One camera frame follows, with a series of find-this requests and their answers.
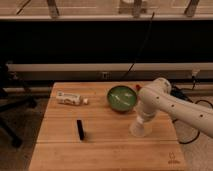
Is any green bowl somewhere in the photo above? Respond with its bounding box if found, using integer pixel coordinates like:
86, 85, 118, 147
107, 85, 137, 112

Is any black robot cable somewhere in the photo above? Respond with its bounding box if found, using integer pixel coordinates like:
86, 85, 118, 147
171, 85, 213, 145

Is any black eraser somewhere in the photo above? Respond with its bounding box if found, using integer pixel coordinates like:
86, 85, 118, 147
77, 120, 84, 140

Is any white tube with cap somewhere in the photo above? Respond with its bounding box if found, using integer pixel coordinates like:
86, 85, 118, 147
56, 91, 89, 106

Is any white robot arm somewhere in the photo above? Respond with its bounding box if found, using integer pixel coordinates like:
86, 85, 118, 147
136, 78, 213, 138

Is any black leaning rod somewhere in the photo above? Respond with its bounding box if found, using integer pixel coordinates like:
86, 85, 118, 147
119, 12, 155, 80

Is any wooden board table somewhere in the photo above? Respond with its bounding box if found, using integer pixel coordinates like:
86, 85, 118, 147
29, 82, 186, 171

